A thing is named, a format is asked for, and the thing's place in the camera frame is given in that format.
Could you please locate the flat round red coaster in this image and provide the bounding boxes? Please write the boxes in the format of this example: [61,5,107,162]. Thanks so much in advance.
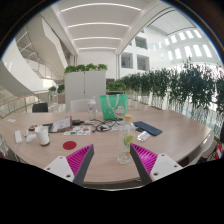
[62,140,78,151]

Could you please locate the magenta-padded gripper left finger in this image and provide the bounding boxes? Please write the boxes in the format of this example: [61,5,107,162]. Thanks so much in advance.
[43,143,96,187]

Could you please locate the glass balustrade with wooden rail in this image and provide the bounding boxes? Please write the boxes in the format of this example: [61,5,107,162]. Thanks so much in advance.
[0,89,51,118]

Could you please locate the white computer mouse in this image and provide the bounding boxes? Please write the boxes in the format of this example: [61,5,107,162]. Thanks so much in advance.
[25,133,37,144]

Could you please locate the white cabinet with plants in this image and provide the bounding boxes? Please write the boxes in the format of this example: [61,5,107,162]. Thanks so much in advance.
[63,63,109,113]

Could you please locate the green tote bag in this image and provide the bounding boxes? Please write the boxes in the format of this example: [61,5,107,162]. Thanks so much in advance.
[99,93,128,121]

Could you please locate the row of green hedge plants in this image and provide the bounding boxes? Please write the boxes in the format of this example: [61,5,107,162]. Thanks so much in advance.
[106,57,224,118]

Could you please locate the colourful sticker sheet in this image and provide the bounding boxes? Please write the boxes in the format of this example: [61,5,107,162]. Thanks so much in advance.
[63,125,92,137]

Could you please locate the black power adapter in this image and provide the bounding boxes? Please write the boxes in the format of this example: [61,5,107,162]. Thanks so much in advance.
[71,119,85,127]

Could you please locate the planter with green plants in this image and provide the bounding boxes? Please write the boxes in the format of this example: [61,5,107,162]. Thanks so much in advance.
[48,84,66,105]

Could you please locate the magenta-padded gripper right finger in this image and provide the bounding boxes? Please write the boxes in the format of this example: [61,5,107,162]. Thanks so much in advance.
[129,143,184,186]

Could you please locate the black chair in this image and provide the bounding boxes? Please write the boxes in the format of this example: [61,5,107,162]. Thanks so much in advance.
[31,102,49,113]

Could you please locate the dark blue flat case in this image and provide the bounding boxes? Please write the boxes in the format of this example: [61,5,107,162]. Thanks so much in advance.
[133,120,163,137]

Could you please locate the clear lime-label drink bottle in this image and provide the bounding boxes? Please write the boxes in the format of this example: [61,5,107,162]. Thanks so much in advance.
[117,114,136,165]

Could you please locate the white packet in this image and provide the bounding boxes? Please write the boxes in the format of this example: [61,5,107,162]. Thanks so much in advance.
[137,130,152,142]

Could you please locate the white power strip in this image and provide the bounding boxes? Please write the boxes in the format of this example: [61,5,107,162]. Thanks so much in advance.
[13,129,23,145]

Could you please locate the ceiling strip lights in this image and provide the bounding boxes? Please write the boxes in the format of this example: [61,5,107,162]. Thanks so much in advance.
[59,2,143,52]

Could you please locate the white mug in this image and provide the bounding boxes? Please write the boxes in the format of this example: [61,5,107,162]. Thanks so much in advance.
[34,125,51,147]

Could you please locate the silver printed magazine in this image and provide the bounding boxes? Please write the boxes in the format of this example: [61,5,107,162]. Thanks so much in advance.
[49,115,73,134]

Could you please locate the clear white-lidded shaker bottle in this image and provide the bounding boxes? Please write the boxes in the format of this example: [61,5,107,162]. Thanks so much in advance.
[87,96,98,122]

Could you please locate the white chair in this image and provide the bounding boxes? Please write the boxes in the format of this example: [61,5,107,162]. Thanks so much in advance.
[69,98,93,113]

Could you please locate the tangled black cables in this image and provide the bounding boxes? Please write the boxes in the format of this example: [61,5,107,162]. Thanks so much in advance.
[89,118,118,133]

